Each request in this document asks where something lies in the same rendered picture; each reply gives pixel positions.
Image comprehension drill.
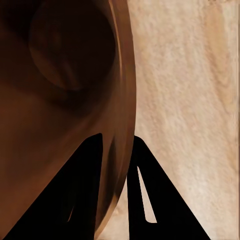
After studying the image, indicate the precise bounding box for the trash can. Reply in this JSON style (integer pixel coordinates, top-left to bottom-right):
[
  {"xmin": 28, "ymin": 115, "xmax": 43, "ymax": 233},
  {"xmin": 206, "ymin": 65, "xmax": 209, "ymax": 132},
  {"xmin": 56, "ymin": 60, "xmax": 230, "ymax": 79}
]
[{"xmin": 0, "ymin": 0, "xmax": 137, "ymax": 240}]

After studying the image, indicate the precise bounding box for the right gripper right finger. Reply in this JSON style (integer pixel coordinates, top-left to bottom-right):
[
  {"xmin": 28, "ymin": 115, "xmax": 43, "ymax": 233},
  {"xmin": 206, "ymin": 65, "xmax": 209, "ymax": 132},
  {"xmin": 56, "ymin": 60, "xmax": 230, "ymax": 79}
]
[{"xmin": 126, "ymin": 135, "xmax": 211, "ymax": 240}]

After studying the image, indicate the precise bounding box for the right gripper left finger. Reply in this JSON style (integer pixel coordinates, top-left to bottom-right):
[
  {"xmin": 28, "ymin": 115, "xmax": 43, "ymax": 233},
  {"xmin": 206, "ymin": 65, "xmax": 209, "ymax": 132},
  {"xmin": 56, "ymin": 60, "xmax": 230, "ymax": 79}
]
[{"xmin": 3, "ymin": 133, "xmax": 103, "ymax": 240}]

